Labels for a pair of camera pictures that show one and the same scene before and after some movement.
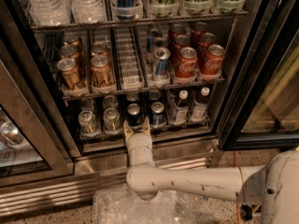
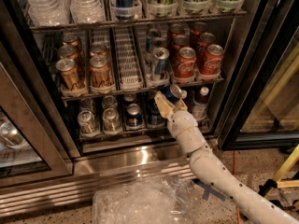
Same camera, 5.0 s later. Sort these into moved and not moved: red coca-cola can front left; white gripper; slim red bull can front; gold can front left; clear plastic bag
Moved: white gripper
Not moved: gold can front left; slim red bull can front; clear plastic bag; red coca-cola can front left
